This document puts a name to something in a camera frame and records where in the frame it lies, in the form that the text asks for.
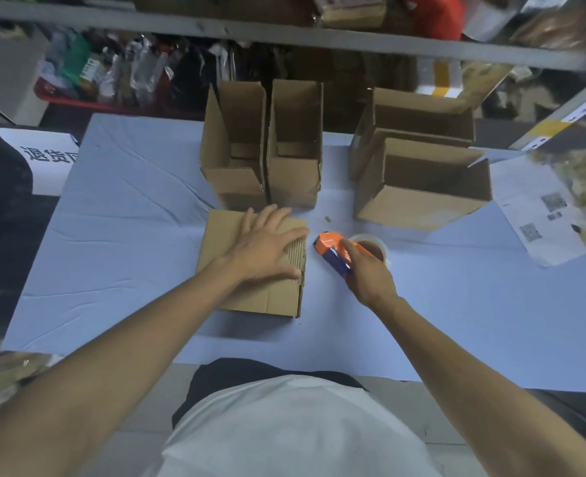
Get person's left hand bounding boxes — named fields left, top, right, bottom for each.
left=221, top=203, right=310, bottom=289

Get person's right hand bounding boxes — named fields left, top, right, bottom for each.
left=339, top=238, right=399, bottom=312

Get orange and blue tape dispenser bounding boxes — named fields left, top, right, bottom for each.
left=313, top=232, right=354, bottom=280

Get person's left forearm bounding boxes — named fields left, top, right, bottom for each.
left=0, top=259, right=254, bottom=477

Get person's right forearm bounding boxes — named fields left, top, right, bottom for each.
left=368, top=293, right=586, bottom=477

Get clear packing tape roll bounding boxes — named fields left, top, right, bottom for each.
left=347, top=234, right=392, bottom=268

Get narrow open cardboard box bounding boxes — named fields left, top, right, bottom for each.
left=266, top=79, right=324, bottom=209
left=200, top=81, right=269, bottom=210

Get wide open cardboard box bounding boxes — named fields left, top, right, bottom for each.
left=349, top=87, right=476, bottom=182
left=354, top=137, right=494, bottom=232

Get person's black trousers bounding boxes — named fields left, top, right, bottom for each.
left=172, top=357, right=369, bottom=430

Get light blue table cover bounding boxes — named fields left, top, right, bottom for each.
left=1, top=113, right=586, bottom=394

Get person's white shirt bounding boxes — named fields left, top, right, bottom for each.
left=141, top=374, right=445, bottom=477

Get white printed paper sheet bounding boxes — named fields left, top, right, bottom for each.
left=489, top=153, right=586, bottom=268

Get white box with yellow tape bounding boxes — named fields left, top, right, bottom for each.
left=416, top=58, right=467, bottom=99

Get red plastic tray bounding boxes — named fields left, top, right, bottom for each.
left=33, top=77, right=205, bottom=121

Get white sign with black characters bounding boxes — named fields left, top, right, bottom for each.
left=0, top=127, right=80, bottom=197

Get brown taped parcel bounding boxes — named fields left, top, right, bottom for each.
left=312, top=0, right=389, bottom=30

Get clear bag of snacks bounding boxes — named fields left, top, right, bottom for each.
left=529, top=146, right=586, bottom=250

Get grey shelf upright yellow label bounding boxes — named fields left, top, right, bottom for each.
left=508, top=84, right=586, bottom=152

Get red bag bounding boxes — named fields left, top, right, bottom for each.
left=406, top=0, right=465, bottom=41

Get crinkled clear plastic bag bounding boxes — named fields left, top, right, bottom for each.
left=0, top=343, right=64, bottom=435

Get brown clear wrapped package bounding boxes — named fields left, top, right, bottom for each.
left=509, top=0, right=586, bottom=57

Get grey metal shelf rail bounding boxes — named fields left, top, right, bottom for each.
left=0, top=0, right=586, bottom=74

